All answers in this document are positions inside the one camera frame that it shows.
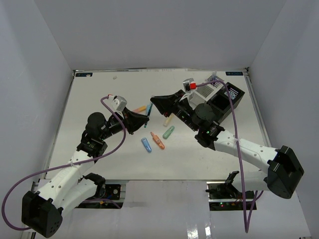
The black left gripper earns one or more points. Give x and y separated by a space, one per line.
132 121

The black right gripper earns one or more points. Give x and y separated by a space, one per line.
167 105

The green gel pen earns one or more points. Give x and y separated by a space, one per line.
148 115

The round blue-white tape tin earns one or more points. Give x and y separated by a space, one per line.
231 94

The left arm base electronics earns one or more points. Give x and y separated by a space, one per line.
112 198

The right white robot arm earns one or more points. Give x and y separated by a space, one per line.
279 169

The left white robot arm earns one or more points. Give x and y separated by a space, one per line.
44 209

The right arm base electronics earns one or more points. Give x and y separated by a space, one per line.
223 196

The orange highlighter marker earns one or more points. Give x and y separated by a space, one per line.
140 109

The blue correction tape case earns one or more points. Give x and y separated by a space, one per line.
146 144

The yellow highlighter marker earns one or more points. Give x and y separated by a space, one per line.
167 121

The white slotted organizer box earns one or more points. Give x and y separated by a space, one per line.
204 93

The green correction tape case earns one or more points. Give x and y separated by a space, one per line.
168 132

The black slotted organizer box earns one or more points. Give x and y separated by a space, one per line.
220 102

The black XDOF label right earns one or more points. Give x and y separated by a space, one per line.
233 73

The black xdof label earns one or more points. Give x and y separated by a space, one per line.
83 74
233 73

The black XDOF label left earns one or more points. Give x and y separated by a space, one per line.
83 74

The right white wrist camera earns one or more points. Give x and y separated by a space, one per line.
189 85

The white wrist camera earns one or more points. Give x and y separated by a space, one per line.
189 85
118 103

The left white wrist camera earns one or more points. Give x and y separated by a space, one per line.
118 103

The aluminium table frame rail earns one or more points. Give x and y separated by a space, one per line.
259 117

